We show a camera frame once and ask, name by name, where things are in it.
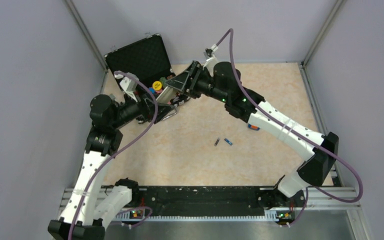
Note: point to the blue battery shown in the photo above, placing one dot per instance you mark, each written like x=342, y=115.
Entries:
x=228, y=141

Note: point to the yellow poker chip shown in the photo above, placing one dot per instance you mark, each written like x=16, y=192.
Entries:
x=157, y=86

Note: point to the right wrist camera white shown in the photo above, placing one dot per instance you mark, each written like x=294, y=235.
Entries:
x=211, y=59

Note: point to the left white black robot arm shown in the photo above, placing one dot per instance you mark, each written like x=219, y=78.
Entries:
x=83, y=218

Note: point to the colourful toy block car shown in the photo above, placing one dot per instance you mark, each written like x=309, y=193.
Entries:
x=253, y=127

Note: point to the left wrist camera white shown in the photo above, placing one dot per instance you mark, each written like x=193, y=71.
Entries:
x=127, y=82

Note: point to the white remote control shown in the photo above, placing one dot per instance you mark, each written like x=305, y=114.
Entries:
x=166, y=95

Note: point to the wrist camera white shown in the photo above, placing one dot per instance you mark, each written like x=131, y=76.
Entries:
x=211, y=59
x=127, y=82

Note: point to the black grey battery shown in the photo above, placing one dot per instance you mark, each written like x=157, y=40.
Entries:
x=216, y=142

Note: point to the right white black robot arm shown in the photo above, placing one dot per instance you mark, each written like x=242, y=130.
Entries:
x=224, y=84

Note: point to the black poker chip case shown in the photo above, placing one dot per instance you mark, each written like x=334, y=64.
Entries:
x=148, y=60

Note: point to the blue poker chip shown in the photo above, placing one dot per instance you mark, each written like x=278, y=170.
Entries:
x=152, y=90

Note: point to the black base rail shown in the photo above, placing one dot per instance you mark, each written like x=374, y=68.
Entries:
x=211, y=204

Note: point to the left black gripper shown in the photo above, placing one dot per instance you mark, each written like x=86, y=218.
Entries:
x=146, y=105

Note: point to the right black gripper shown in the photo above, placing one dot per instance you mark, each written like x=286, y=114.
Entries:
x=195, y=71

